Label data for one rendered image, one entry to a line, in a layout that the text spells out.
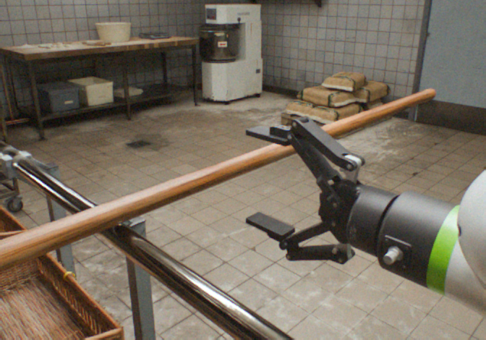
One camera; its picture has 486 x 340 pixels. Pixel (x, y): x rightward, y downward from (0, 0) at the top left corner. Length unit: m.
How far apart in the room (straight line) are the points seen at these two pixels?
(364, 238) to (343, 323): 1.73
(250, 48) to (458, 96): 2.77
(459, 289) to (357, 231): 0.11
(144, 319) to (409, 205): 0.84
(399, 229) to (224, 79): 5.56
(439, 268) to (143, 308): 0.83
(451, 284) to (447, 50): 4.99
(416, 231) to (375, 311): 1.86
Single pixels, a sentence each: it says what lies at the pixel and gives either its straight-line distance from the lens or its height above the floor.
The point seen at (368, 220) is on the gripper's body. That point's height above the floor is 1.22.
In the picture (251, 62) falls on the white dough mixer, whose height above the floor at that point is 0.54.
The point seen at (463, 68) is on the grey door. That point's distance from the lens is 5.35.
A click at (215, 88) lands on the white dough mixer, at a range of 5.99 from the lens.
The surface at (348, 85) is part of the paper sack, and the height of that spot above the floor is 0.52.
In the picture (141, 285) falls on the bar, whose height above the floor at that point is 0.78.
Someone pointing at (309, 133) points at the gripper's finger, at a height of 1.29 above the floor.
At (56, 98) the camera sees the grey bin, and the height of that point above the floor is 0.38.
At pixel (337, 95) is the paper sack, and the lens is 4.77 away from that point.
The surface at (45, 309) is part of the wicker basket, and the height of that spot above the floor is 0.59.
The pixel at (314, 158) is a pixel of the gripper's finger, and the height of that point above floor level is 1.25.
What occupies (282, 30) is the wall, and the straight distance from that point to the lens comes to 6.63.
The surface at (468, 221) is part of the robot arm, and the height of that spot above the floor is 1.30.
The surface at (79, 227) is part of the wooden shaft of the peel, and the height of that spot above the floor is 1.20.
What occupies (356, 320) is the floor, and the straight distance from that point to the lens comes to 2.24.
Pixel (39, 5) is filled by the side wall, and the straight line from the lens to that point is 5.78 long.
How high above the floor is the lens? 1.44
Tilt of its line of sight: 21 degrees down
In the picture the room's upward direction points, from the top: straight up
